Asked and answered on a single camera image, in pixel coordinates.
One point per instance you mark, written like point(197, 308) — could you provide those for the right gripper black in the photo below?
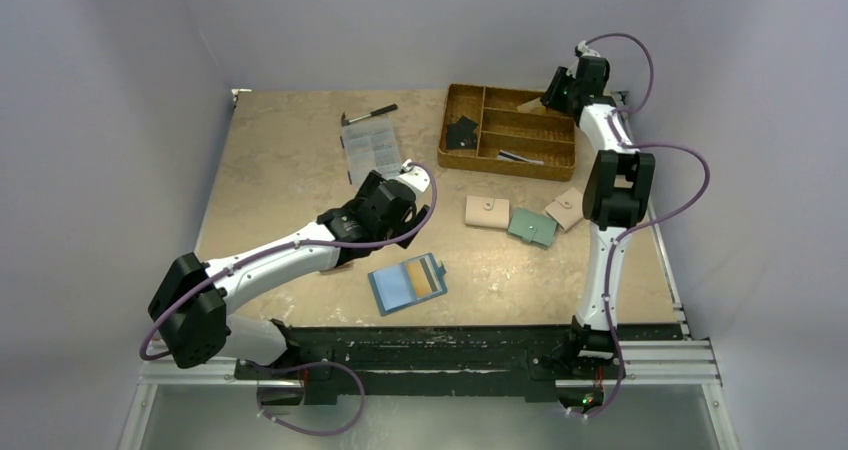
point(556, 90)

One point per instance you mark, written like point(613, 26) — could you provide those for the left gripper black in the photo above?
point(411, 225)

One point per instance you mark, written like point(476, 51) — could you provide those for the blue leather card holder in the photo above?
point(391, 288)

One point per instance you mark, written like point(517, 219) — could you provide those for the grey striped card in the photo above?
point(507, 156)

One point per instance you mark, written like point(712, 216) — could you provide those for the black VIP credit card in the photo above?
point(450, 142)

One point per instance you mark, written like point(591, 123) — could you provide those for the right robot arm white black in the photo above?
point(615, 200)

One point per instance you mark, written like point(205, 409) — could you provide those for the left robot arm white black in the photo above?
point(194, 310)

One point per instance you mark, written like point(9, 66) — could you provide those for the pink leather card holder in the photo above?
point(337, 269)

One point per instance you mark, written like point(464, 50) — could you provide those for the orange striped card in sleeve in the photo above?
point(426, 277)

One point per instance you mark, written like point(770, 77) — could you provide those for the cream card holder with snap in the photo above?
point(487, 212)

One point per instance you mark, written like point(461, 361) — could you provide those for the beige card holder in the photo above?
point(566, 209)

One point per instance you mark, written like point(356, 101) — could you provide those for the teal green card holder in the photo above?
point(532, 228)

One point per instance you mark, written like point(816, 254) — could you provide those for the clear plastic screw organizer box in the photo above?
point(371, 145)

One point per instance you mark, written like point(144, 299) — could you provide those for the wicker cutlery tray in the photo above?
point(550, 137)

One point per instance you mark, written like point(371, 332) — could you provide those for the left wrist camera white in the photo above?
point(414, 177)

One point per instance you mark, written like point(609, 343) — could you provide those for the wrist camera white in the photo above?
point(583, 50)
point(414, 177)

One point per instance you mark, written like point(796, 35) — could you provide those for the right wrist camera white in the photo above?
point(583, 50)

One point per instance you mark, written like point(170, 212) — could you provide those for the claw hammer black handle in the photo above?
point(347, 121)

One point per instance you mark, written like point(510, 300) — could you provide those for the black metal base rail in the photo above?
point(447, 348)

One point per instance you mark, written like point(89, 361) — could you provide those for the aluminium frame rail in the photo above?
point(643, 363)

